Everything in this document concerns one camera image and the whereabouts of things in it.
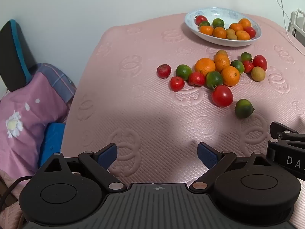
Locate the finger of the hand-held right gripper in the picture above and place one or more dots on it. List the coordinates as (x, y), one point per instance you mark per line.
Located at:
(283, 131)

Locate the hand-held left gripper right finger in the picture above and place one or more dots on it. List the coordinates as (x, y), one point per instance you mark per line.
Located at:
(208, 156)

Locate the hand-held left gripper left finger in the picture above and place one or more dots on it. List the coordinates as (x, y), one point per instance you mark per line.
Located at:
(108, 153)

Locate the green lime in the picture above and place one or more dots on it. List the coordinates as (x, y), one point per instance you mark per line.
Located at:
(218, 22)
(237, 66)
(246, 56)
(183, 72)
(214, 80)
(204, 24)
(243, 108)

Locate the large red tomato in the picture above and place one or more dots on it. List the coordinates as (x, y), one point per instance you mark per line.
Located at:
(222, 96)

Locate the orange mandarin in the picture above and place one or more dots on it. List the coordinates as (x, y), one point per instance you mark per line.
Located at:
(230, 76)
(205, 66)
(206, 30)
(245, 23)
(219, 32)
(236, 26)
(222, 62)
(242, 35)

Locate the white patterned bowl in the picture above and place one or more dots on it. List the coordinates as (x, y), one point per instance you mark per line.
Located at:
(221, 13)

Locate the pink embossed table cover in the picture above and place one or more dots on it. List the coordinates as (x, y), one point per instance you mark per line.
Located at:
(143, 114)

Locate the pink floral quilt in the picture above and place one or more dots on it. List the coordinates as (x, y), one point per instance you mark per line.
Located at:
(23, 114)

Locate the white rack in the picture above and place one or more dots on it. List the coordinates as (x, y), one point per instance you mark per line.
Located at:
(295, 22)

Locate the black chair back blue trim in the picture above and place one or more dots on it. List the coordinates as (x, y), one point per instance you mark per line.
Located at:
(12, 54)

